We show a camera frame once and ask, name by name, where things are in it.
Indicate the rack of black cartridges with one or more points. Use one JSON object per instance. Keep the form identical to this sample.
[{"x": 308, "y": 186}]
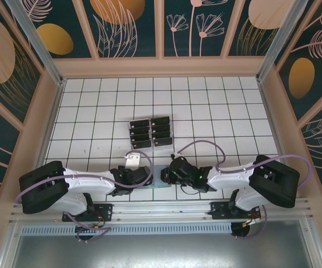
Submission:
[{"x": 141, "y": 150}]

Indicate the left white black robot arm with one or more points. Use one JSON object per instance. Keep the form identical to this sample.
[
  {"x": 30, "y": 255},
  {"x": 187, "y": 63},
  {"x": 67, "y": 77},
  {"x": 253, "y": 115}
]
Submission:
[{"x": 88, "y": 180}]

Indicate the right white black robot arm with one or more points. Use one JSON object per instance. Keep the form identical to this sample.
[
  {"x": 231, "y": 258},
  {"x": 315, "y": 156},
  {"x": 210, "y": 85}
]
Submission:
[{"x": 227, "y": 180}]

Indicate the grey sheet metal panel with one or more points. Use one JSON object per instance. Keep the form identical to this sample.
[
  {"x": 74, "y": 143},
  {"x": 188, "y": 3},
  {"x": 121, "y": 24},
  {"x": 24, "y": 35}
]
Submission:
[{"x": 160, "y": 251}]

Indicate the long aluminium rail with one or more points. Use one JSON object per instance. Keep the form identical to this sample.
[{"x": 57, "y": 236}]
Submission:
[{"x": 160, "y": 209}]

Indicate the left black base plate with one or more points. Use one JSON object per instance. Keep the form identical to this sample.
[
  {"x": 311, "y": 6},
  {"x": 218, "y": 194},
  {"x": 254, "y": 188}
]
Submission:
[{"x": 106, "y": 210}]

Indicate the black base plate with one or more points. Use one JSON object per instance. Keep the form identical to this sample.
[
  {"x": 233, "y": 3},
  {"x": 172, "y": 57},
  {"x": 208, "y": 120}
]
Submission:
[
  {"x": 219, "y": 209},
  {"x": 106, "y": 210}
]

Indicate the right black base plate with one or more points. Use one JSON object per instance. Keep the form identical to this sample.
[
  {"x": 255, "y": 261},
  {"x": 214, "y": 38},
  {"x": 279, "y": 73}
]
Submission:
[{"x": 219, "y": 209}]

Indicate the aluminium frame post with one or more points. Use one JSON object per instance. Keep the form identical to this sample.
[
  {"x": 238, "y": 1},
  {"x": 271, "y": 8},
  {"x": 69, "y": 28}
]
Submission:
[
  {"x": 39, "y": 42},
  {"x": 282, "y": 42}
]

